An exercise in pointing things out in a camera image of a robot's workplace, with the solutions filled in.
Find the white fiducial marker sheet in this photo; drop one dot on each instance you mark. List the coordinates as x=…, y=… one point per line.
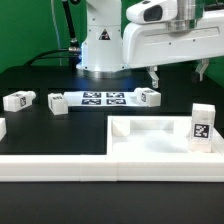
x=101, y=99

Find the white square tabletop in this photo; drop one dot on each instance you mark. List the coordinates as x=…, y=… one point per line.
x=150, y=135

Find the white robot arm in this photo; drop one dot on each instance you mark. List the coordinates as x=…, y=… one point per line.
x=102, y=50

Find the white obstacle left bar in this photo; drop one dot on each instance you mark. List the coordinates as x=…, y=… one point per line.
x=2, y=128

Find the white obstacle front bar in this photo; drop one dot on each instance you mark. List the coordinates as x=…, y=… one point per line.
x=44, y=168

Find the white obstacle right bar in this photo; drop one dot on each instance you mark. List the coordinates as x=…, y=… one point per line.
x=218, y=141

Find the white obstacle bar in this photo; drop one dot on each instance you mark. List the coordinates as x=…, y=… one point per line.
x=44, y=168
x=2, y=128
x=218, y=141

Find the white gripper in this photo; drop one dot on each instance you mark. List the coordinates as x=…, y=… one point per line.
x=153, y=45

